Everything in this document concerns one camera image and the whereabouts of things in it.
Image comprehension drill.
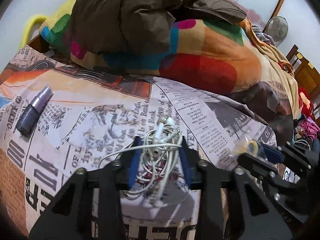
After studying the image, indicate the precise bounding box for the newspaper print quilt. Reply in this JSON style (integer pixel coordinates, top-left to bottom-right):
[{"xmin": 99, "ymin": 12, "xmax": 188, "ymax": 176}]
[{"xmin": 1, "ymin": 47, "xmax": 276, "ymax": 236}]

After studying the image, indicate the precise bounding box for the wooden headboard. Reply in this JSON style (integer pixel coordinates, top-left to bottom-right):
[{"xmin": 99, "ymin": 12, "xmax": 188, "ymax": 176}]
[{"xmin": 286, "ymin": 44, "xmax": 319, "ymax": 110}]

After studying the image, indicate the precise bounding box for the colourful checked blanket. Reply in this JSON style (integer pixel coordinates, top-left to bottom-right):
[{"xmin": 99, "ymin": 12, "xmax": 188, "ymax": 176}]
[{"xmin": 40, "ymin": 0, "xmax": 301, "ymax": 117}]

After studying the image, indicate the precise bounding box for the brown puffer jacket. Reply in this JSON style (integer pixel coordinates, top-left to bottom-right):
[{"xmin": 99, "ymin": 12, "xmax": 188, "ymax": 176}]
[{"xmin": 69, "ymin": 0, "xmax": 246, "ymax": 55}]

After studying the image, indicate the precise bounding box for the clear wrapper with yellow ring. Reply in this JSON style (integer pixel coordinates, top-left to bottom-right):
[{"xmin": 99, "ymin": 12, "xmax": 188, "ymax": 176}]
[{"xmin": 231, "ymin": 136, "xmax": 259, "ymax": 158}]

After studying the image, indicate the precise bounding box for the yellow foam tube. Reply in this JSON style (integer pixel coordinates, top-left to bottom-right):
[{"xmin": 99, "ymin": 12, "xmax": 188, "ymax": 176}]
[{"xmin": 19, "ymin": 14, "xmax": 47, "ymax": 49}]

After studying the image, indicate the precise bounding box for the white earphone cable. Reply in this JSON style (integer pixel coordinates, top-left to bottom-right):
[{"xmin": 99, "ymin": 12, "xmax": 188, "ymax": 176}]
[{"xmin": 98, "ymin": 115, "xmax": 190, "ymax": 207}]

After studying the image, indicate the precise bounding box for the white standing fan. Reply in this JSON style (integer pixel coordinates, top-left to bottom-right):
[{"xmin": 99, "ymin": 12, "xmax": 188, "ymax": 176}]
[{"xmin": 265, "ymin": 16, "xmax": 289, "ymax": 47}]

